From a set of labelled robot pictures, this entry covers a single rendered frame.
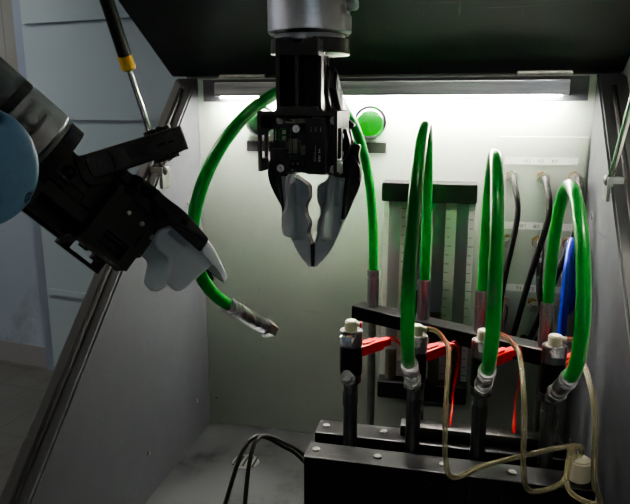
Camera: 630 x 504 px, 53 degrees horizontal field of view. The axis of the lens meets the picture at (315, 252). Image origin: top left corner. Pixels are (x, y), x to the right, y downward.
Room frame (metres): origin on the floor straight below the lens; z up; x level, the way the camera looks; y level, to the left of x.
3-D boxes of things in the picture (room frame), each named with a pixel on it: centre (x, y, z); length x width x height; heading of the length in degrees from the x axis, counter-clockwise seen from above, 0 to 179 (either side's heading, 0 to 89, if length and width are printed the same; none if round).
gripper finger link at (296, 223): (0.60, 0.02, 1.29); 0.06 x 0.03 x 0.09; 167
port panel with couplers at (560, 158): (0.96, -0.34, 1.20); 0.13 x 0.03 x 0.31; 77
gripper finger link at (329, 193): (0.60, -0.01, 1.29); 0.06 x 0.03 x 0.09; 167
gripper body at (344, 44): (0.59, 0.01, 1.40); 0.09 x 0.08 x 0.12; 167
